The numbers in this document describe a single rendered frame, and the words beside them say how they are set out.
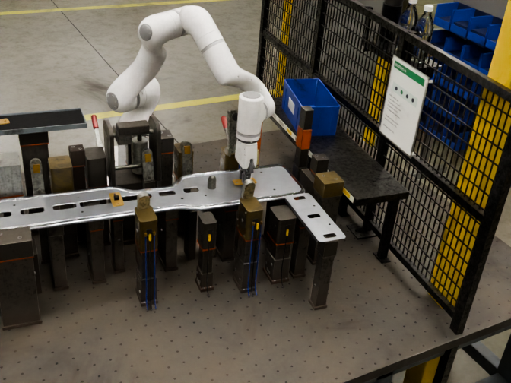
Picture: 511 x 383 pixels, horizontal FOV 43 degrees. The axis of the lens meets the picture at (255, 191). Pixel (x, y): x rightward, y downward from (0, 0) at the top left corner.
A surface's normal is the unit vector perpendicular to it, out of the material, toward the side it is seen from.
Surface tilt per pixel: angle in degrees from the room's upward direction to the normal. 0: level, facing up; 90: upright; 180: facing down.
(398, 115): 90
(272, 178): 0
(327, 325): 0
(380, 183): 0
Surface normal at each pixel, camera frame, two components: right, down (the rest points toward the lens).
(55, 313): 0.07, -0.85
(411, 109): -0.93, 0.13
